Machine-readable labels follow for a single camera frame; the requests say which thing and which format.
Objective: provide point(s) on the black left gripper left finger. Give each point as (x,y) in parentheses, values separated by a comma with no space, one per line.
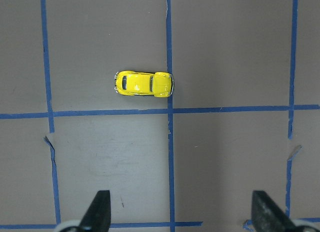
(98,215)

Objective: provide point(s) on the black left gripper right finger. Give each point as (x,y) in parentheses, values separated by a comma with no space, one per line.
(266,215)

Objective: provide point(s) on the yellow toy beetle car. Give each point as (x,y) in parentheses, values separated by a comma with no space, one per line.
(132,83)

